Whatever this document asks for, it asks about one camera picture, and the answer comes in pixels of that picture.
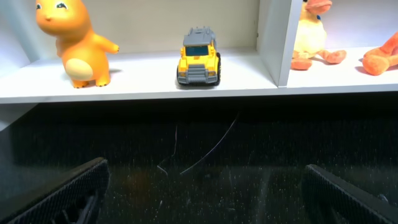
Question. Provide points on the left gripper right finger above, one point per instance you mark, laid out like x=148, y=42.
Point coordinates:
x=335, y=199

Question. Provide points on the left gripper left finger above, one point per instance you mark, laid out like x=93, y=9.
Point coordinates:
x=62, y=199

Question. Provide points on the grey and yellow toy truck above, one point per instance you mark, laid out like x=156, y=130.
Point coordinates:
x=198, y=59

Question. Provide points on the orange dinosaur toy figure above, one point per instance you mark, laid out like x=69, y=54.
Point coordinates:
x=79, y=49

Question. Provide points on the white shelf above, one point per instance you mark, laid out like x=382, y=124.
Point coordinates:
x=140, y=74

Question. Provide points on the white plush duck with hat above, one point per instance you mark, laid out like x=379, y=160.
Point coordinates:
x=376, y=62

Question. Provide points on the yellow plush duck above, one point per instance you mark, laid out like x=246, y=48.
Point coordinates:
x=309, y=37

